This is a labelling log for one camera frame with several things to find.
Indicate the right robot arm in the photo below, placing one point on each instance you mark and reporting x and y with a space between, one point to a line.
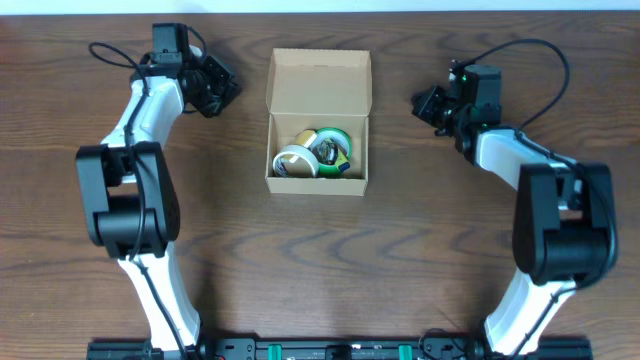
564 232

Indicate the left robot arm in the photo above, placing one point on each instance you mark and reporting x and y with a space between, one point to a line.
130 204

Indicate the yellow sticky note pad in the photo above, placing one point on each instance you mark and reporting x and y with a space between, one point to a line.
306 138

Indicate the yellow correction tape dispenser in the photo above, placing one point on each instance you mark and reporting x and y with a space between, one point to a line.
327 152

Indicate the brown cardboard box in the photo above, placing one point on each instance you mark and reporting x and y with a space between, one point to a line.
313 89

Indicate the white tape roll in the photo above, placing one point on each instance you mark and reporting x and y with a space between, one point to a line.
295 161

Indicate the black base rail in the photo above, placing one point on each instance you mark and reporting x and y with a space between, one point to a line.
438 347

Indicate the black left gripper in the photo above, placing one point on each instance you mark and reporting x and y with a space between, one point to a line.
226 82

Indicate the green tape roll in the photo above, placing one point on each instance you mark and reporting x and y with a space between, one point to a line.
342 139

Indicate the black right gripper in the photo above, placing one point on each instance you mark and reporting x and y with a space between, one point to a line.
422 109

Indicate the yellow highlighter pen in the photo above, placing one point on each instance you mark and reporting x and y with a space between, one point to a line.
342 162

